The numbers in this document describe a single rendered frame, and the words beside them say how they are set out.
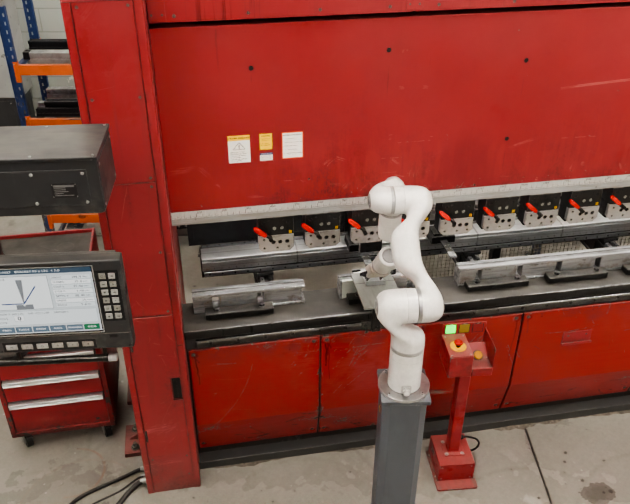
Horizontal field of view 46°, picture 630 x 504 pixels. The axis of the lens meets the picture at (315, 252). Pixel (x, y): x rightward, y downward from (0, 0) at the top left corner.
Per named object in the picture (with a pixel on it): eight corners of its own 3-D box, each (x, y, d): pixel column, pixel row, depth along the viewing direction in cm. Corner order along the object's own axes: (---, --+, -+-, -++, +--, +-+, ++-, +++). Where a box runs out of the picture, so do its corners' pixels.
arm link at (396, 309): (427, 356, 256) (433, 301, 243) (374, 358, 254) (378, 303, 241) (420, 334, 266) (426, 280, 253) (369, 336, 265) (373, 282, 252)
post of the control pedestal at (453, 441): (448, 452, 357) (460, 369, 328) (445, 444, 362) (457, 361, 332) (459, 452, 358) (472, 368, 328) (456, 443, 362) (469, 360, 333)
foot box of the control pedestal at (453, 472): (437, 491, 352) (439, 474, 346) (425, 451, 373) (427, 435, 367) (478, 488, 354) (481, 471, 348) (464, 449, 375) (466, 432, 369)
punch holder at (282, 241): (259, 252, 313) (257, 219, 304) (257, 242, 320) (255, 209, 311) (294, 249, 315) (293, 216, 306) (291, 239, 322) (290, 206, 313)
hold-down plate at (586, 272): (548, 283, 346) (549, 278, 345) (543, 277, 351) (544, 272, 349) (607, 277, 351) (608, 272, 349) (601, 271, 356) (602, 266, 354)
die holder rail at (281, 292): (194, 314, 326) (192, 297, 321) (193, 306, 331) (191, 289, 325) (305, 302, 333) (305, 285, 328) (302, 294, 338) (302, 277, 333)
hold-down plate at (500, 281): (467, 292, 340) (468, 287, 339) (463, 285, 345) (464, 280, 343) (528, 286, 345) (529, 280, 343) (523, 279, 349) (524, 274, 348)
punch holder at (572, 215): (565, 224, 334) (572, 191, 325) (557, 214, 341) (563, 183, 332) (596, 221, 336) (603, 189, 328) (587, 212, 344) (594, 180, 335)
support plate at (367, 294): (364, 310, 310) (364, 308, 309) (350, 275, 331) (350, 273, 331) (405, 305, 312) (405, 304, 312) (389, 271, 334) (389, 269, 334)
